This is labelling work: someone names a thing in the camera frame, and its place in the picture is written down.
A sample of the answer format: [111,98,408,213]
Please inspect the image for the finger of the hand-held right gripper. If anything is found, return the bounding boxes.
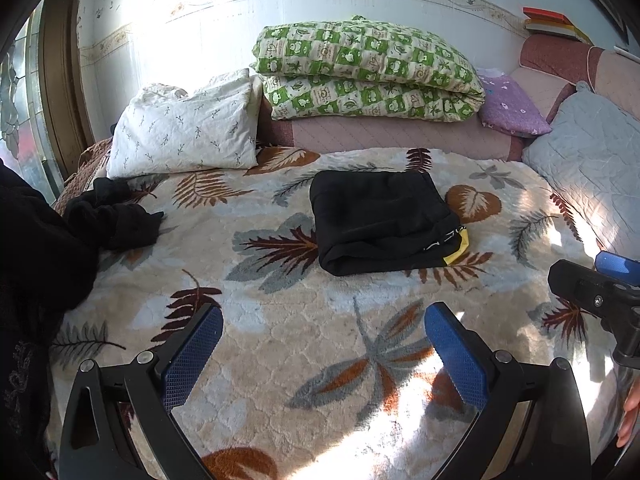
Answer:
[594,250,640,282]
[547,259,640,368]

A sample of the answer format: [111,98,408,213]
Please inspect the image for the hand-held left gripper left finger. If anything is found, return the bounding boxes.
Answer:
[59,302,224,480]

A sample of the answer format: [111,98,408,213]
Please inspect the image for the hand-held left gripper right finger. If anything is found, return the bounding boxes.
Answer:
[424,301,593,480]

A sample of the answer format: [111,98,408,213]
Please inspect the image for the black pants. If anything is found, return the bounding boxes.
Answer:
[309,170,472,277]

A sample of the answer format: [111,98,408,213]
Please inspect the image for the person's right hand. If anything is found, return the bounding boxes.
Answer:
[616,385,640,449]

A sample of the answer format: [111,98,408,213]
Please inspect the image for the grey quilted pillow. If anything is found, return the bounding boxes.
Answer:
[522,81,640,261]

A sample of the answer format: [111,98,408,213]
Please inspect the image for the leaf print blanket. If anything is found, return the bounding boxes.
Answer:
[47,147,631,480]

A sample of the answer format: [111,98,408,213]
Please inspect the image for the crumpled black garment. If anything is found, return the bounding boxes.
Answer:
[64,178,166,252]

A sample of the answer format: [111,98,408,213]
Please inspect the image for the purple flowered pillow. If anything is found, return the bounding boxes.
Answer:
[475,67,553,138]

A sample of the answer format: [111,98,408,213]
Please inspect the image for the dark cloth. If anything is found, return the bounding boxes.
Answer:
[0,160,101,480]

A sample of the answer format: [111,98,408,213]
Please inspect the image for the white leaf print pillow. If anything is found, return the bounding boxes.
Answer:
[106,69,263,180]

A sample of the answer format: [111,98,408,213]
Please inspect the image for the red book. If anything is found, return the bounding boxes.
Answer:
[522,6,577,26]

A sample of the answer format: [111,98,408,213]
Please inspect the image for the green checked quilt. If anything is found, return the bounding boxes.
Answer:
[251,15,486,123]

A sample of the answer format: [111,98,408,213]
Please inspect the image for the wooden window frame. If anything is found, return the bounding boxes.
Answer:
[0,0,97,201]

